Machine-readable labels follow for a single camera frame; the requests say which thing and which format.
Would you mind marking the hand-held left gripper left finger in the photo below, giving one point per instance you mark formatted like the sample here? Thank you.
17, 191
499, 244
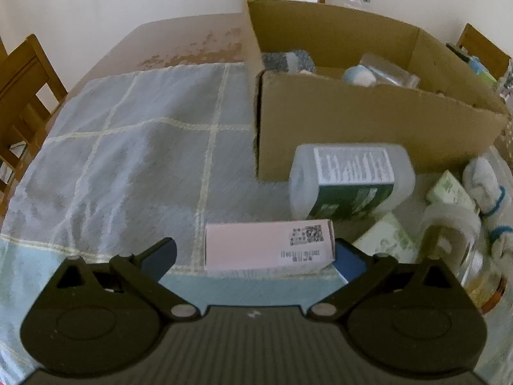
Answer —
160, 258

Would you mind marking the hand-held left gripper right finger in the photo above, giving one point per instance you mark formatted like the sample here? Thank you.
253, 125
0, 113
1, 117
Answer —
350, 262

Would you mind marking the white plastic bottle green label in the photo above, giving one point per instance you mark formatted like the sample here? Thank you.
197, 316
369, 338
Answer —
348, 176

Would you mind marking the small pink carton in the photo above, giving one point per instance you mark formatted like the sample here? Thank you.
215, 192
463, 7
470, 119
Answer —
248, 244

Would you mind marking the green white tissue pack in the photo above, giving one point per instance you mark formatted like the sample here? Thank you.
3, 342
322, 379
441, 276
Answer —
451, 190
384, 238

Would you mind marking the brown cardboard box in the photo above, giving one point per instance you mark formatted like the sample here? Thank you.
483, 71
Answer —
360, 128

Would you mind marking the white socks with blue bands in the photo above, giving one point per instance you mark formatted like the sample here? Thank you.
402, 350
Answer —
487, 192

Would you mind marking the light blue soft toy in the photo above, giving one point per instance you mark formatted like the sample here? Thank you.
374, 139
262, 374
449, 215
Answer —
358, 76

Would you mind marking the clear drinking glass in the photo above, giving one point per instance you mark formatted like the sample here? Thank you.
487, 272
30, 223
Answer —
390, 70

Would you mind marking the blue grey knitted sleeve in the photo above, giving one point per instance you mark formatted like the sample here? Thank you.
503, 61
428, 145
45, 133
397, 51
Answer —
286, 61

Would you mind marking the clear jar of dark tea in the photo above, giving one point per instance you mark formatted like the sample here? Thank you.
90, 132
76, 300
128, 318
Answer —
453, 228

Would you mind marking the blue green checkered towel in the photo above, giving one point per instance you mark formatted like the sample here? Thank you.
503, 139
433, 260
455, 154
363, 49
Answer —
120, 148

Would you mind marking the amber jar with yellow capsules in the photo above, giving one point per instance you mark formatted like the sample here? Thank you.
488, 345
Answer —
487, 288

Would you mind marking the stack of papers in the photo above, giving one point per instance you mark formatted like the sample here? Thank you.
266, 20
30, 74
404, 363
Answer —
10, 160

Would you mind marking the green white small carton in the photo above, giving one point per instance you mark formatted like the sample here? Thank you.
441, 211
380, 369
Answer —
489, 77

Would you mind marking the small blue container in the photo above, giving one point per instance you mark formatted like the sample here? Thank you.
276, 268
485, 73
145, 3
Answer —
475, 64

